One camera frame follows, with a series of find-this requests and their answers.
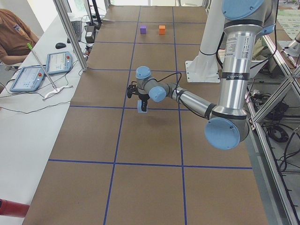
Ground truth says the orange foam block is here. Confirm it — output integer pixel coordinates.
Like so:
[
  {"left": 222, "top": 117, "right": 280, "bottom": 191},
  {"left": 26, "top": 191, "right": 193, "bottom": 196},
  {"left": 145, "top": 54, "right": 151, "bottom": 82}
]
[{"left": 158, "top": 25, "right": 165, "bottom": 35}]

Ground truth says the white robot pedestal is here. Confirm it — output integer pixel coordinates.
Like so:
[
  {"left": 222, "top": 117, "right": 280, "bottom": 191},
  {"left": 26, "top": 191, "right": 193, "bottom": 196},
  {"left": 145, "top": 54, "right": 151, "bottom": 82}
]
[{"left": 185, "top": 0, "right": 225, "bottom": 83}]

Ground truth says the silver reacher stick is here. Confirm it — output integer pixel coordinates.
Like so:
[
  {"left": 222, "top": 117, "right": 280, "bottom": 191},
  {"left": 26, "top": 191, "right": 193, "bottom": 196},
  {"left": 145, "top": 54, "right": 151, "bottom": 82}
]
[{"left": 26, "top": 43, "right": 74, "bottom": 102}]

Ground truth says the black power adapter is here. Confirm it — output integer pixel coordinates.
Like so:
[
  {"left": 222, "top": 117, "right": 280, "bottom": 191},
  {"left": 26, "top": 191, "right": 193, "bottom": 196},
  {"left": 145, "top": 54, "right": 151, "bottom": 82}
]
[{"left": 85, "top": 26, "right": 96, "bottom": 43}]

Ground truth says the aluminium frame post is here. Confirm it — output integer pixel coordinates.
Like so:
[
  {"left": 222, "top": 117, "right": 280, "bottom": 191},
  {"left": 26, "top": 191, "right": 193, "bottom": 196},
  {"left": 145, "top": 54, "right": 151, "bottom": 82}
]
[{"left": 53, "top": 0, "right": 88, "bottom": 72}]

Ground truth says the person in brown shirt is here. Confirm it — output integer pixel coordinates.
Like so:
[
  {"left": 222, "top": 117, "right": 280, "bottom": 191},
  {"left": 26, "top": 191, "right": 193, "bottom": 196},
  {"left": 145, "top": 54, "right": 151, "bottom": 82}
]
[{"left": 0, "top": 8, "right": 39, "bottom": 65}]

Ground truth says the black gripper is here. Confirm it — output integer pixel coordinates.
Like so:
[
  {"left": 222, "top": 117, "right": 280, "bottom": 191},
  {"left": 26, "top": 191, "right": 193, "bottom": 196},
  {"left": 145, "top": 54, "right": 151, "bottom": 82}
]
[{"left": 138, "top": 93, "right": 149, "bottom": 111}]

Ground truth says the black camera cable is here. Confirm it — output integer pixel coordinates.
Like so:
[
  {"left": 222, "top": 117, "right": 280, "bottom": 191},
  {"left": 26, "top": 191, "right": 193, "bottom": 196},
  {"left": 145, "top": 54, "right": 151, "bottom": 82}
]
[{"left": 130, "top": 72, "right": 183, "bottom": 104}]

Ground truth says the far teach pendant tablet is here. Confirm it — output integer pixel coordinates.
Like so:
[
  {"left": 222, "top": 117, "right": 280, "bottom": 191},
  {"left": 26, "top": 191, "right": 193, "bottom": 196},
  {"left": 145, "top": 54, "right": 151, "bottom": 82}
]
[{"left": 46, "top": 51, "right": 73, "bottom": 75}]

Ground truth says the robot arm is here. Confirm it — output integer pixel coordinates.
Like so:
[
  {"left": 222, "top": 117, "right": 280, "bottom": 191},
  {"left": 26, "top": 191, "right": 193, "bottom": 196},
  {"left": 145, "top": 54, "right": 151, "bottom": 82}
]
[{"left": 127, "top": 0, "right": 278, "bottom": 150}]

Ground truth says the teach pendant tablet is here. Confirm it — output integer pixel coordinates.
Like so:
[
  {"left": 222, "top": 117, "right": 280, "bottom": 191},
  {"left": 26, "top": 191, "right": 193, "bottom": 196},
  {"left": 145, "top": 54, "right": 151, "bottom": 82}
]
[
  {"left": 46, "top": 51, "right": 73, "bottom": 75},
  {"left": 10, "top": 67, "right": 45, "bottom": 92}
]

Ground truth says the black computer mouse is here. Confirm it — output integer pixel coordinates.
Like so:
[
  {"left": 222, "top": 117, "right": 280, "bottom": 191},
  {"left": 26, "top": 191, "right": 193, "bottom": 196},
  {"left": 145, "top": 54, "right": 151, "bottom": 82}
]
[{"left": 55, "top": 42, "right": 66, "bottom": 49}]

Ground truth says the purple foam block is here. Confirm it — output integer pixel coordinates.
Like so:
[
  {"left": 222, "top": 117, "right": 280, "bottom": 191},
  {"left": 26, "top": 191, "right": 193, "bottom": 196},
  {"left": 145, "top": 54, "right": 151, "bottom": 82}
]
[{"left": 140, "top": 24, "right": 147, "bottom": 35}]

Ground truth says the light blue foam block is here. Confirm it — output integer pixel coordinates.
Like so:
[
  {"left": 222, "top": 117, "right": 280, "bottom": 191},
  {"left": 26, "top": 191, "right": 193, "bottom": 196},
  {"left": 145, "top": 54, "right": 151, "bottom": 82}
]
[{"left": 137, "top": 100, "right": 147, "bottom": 113}]

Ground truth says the red cylinder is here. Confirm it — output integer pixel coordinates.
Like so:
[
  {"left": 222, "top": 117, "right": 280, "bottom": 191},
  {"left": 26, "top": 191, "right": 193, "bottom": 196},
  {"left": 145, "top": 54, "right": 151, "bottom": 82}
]
[{"left": 0, "top": 199, "right": 30, "bottom": 218}]

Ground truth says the near teach pendant tablet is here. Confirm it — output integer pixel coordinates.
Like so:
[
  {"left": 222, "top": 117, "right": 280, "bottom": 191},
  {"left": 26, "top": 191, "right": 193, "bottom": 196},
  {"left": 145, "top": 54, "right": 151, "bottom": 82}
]
[{"left": 10, "top": 67, "right": 45, "bottom": 92}]

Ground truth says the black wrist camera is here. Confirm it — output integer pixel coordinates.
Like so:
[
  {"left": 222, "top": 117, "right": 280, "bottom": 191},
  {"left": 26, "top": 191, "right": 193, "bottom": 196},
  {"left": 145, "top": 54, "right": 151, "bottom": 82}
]
[{"left": 127, "top": 84, "right": 139, "bottom": 98}]

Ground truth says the black keyboard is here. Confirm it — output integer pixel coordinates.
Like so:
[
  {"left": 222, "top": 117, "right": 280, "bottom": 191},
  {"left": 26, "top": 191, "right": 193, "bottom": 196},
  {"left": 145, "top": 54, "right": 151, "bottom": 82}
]
[{"left": 71, "top": 21, "right": 82, "bottom": 42}]

